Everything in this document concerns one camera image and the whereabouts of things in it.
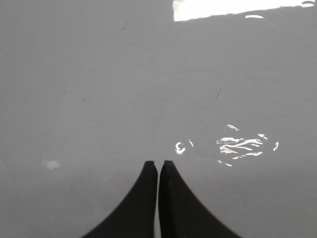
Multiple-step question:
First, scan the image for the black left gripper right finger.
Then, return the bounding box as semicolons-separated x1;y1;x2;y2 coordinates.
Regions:
158;161;238;238

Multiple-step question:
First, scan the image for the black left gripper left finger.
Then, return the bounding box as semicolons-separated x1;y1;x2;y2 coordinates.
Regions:
84;161;158;238

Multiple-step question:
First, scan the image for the white glossy whiteboard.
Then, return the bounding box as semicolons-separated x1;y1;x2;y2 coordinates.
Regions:
0;0;317;238

